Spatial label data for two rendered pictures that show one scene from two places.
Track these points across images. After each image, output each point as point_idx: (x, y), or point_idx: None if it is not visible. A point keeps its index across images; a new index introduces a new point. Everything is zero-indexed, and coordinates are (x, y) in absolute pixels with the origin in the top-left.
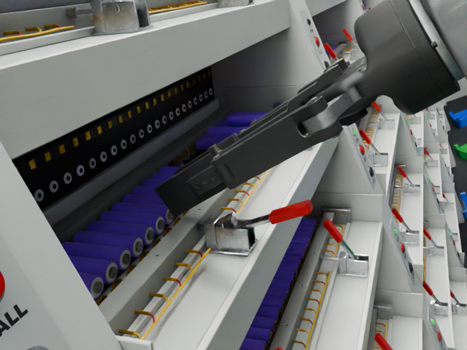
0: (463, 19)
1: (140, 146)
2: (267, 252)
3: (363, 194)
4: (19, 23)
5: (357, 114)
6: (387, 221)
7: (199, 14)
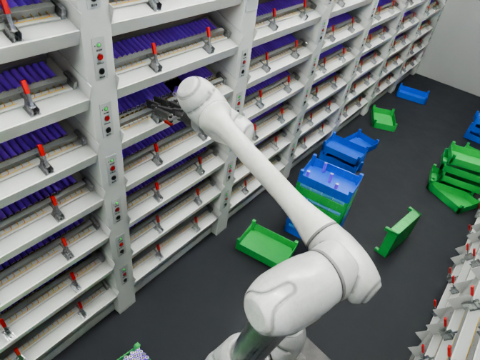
0: (193, 122)
1: None
2: (163, 125)
3: None
4: (133, 59)
5: None
6: None
7: (187, 56)
